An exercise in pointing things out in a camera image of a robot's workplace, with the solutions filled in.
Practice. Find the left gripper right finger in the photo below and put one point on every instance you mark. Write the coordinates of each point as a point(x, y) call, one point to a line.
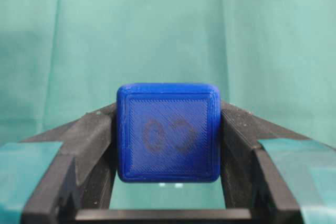
point(271, 174)

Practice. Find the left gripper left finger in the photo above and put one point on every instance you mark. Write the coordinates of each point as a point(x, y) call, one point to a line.
point(47, 178)

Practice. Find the blue cube block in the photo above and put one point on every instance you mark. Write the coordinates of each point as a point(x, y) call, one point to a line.
point(168, 133)

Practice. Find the green table cloth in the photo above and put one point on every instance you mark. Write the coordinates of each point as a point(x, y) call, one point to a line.
point(61, 59)

